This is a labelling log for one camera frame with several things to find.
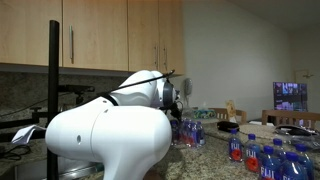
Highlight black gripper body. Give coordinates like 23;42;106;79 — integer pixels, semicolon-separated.
170;103;182;121

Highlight Fiji water bottle moved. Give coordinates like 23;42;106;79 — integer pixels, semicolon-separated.
259;145;281;180
281;152;308;180

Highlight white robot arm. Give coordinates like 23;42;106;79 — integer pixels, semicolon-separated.
45;70;177;180

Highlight shrink-wrapped Fiji bottle pack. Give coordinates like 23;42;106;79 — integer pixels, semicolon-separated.
170;119;206;148

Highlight Fiji bottle far left row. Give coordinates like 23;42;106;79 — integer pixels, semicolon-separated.
228;129;243;162

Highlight fiji bottle in row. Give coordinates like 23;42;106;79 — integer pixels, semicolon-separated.
295;144;314;180
244;134;261;173
273;138;286;161

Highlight tissue box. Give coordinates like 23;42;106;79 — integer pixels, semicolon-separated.
194;109;216;119

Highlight black glasses case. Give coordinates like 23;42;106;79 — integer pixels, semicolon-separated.
217;121;239;132

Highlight wooden chair near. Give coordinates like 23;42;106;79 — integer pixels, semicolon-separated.
213;108;247;124

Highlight wooden chair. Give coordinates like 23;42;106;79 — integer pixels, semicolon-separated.
213;108;247;124
262;110;320;129

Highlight wooden upper cabinets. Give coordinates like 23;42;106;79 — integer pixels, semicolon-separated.
0;0;185;75

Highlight television screen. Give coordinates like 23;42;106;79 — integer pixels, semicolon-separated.
273;82;308;112

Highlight wooden chair far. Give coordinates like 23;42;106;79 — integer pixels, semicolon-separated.
262;110;320;129

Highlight white paper tag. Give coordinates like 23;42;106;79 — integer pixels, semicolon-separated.
11;125;46;145

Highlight wall phone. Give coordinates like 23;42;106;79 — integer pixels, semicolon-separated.
184;78;193;96

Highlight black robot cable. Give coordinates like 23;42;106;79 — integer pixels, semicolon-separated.
69;69;176;108

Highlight black camera stand pole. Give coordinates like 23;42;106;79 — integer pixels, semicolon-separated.
0;19;98;180

